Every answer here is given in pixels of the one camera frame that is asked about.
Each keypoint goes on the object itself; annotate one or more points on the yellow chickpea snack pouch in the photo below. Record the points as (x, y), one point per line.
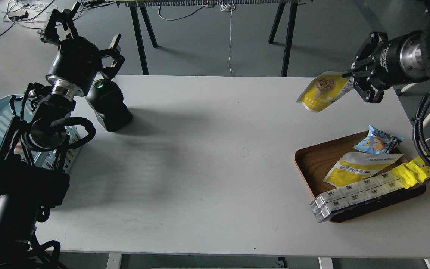
(324, 90)

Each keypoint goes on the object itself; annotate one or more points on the blue snack packet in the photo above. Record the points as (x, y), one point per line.
(378, 142)

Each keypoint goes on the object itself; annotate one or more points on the black barcode scanner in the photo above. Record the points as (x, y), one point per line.
(106, 99)

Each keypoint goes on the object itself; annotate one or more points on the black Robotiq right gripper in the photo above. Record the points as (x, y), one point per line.
(384, 57)

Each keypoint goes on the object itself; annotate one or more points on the yellow white snack pouch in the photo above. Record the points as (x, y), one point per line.
(355, 166)

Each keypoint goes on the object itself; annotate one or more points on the wooden tray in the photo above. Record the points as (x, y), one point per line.
(314, 162)

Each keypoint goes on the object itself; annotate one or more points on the black trestle table legs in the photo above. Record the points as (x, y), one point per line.
(206, 37)

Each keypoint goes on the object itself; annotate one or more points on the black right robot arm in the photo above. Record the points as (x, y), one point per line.
(415, 56)

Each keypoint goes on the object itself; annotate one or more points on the yellow cartoon snack bag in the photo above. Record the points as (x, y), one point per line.
(413, 173)

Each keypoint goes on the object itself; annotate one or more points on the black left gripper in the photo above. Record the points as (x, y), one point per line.
(74, 63)

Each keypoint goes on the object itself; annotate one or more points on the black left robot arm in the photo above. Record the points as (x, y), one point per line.
(41, 132)

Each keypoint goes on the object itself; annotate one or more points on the clear boxed snack pack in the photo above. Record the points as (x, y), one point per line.
(346, 202)

